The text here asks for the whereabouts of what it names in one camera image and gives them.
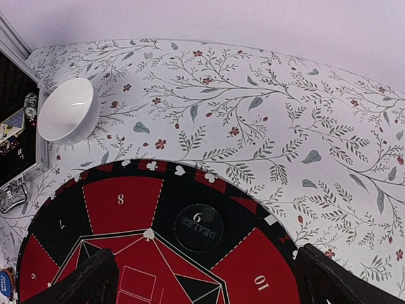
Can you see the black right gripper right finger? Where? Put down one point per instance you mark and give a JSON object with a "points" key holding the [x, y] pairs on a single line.
{"points": [[328, 282]]}

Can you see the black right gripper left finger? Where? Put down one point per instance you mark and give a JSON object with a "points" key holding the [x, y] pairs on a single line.
{"points": [[95, 281]]}

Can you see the blue small blind button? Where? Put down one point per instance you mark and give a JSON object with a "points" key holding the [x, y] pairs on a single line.
{"points": [[7, 283]]}

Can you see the black dealer button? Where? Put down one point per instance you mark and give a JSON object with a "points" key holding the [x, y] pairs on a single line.
{"points": [[199, 227]]}

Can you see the round red black poker mat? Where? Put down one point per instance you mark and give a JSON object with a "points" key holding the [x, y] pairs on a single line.
{"points": [[130, 207]]}

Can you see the aluminium poker chip case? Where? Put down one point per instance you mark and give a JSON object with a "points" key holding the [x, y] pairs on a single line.
{"points": [[23, 151]]}

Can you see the white ceramic bowl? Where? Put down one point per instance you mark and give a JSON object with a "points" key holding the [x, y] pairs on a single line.
{"points": [[70, 113]]}

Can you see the boxed playing card deck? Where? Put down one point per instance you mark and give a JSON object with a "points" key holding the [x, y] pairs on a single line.
{"points": [[12, 127]]}

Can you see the row of poker chips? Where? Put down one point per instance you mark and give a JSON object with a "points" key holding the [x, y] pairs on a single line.
{"points": [[30, 108]]}

